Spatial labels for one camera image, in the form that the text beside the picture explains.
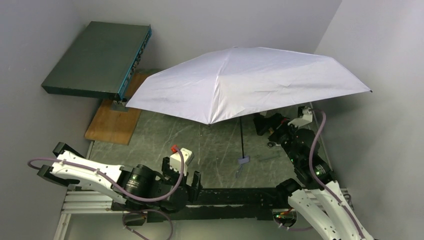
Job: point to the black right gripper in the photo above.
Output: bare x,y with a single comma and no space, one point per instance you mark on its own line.
274,128

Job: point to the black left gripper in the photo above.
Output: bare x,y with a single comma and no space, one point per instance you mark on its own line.
180,182

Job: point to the lilac umbrella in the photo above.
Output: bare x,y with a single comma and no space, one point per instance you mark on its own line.
239,81

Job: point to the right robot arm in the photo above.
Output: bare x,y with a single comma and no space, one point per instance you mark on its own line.
315,194

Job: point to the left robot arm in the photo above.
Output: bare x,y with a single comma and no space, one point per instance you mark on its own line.
135,188

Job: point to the silver ratchet wrench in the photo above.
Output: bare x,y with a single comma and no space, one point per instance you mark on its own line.
271,144

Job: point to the wooden board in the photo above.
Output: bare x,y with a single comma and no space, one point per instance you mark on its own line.
112,126

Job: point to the grey metal stand plate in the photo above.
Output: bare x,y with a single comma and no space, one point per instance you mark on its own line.
119,106

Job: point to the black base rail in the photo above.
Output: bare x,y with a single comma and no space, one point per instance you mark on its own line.
262,204

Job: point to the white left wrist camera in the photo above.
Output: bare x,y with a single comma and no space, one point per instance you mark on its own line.
180,157

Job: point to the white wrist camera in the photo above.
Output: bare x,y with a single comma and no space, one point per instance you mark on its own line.
180,157
304,117

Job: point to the grey plastic bracket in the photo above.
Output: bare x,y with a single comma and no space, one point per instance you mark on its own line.
271,157

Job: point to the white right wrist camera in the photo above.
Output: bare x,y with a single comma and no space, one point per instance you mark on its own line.
304,117

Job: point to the aluminium frame rail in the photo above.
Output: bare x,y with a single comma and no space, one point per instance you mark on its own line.
80,202

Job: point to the dark network switch box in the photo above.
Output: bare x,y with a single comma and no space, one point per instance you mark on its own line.
100,63

